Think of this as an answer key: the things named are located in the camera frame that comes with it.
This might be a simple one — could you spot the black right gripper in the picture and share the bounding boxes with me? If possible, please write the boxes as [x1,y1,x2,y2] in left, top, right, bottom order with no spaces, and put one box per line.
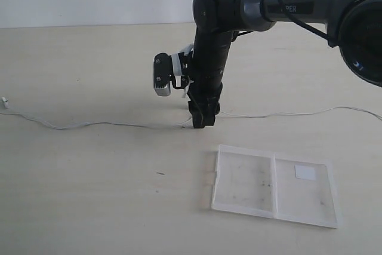
[187,69,224,129]

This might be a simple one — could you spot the white wired earphones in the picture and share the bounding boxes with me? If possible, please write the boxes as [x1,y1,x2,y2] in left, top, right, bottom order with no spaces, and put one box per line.
[1,97,381,130]

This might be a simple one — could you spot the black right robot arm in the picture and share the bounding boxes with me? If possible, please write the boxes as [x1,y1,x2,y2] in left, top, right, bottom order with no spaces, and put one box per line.
[188,0,381,128]

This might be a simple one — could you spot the clear plastic open case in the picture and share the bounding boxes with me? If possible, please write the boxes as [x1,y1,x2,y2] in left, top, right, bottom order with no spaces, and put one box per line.
[211,145,342,229]

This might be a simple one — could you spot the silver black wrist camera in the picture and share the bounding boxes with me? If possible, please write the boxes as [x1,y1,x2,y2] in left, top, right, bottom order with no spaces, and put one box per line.
[153,53,182,97]

